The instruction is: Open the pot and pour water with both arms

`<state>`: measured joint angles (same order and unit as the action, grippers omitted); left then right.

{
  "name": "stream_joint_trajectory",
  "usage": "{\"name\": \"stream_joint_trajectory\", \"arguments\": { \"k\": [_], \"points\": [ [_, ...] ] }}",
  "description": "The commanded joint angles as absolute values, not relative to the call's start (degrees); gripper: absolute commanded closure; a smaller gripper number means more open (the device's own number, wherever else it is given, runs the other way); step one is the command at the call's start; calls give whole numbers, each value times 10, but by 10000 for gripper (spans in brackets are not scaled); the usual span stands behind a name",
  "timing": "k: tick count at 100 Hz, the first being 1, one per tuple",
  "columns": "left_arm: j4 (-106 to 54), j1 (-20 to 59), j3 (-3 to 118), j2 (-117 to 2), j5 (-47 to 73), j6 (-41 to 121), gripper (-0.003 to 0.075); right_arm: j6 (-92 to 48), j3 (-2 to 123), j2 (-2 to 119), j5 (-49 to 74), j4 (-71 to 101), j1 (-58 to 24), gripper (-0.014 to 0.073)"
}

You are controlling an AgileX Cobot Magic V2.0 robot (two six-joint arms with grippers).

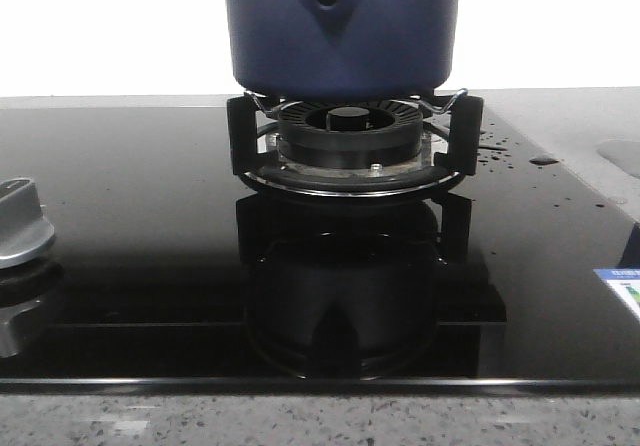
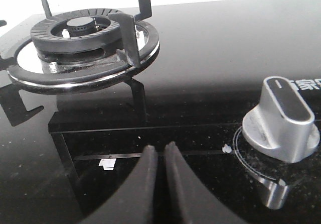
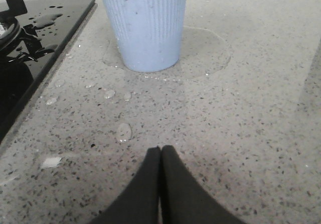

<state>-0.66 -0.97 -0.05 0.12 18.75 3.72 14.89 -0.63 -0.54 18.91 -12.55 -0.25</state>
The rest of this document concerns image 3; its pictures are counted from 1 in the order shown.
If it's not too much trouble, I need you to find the black pot support grate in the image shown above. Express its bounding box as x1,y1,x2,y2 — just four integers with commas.
0,0,28,40

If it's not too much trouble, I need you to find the black glass gas cooktop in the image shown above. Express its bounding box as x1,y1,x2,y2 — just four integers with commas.
1,0,96,138

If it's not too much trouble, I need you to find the light blue ribbed cup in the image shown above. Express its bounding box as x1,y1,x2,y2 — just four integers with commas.
103,0,186,72

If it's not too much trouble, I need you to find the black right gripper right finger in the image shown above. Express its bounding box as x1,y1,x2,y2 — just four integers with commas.
160,145,244,223

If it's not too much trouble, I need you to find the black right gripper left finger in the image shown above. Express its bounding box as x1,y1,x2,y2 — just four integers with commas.
91,147,161,224

